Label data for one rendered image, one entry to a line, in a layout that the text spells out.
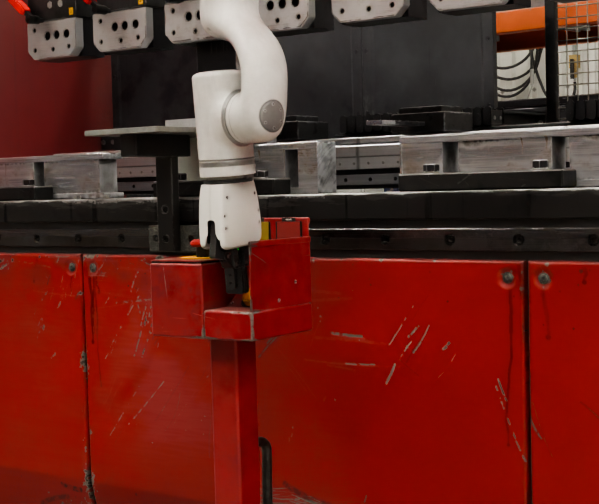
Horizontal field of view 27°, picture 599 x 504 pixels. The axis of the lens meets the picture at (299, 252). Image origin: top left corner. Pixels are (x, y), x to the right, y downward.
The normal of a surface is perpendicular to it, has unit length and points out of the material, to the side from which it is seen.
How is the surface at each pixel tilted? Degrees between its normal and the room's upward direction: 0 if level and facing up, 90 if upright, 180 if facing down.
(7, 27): 90
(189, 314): 90
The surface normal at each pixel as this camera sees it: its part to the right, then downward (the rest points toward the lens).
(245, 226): 0.83, 0.09
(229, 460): -0.57, 0.06
